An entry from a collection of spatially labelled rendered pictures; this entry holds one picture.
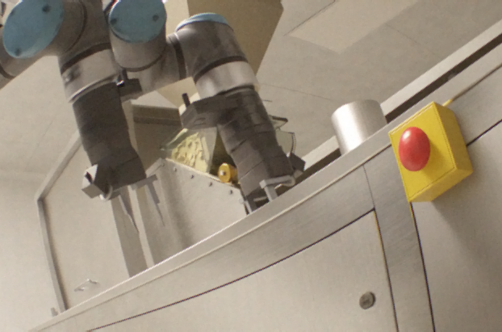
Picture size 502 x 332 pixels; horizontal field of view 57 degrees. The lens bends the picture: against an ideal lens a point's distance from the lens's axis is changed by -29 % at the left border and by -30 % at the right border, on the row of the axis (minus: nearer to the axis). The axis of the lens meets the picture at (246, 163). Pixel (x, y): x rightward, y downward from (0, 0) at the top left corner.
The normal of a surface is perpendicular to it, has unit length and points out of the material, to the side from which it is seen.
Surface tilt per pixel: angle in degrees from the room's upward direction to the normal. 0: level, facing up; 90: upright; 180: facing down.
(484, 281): 90
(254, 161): 96
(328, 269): 90
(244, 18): 118
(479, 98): 90
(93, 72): 110
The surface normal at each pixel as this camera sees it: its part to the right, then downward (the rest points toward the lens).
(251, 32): 0.67, 0.04
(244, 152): -0.69, 0.26
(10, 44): -0.13, 0.10
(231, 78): 0.08, -0.31
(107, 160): -0.47, 0.17
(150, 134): 0.62, -0.43
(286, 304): -0.74, -0.07
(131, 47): -0.08, 0.92
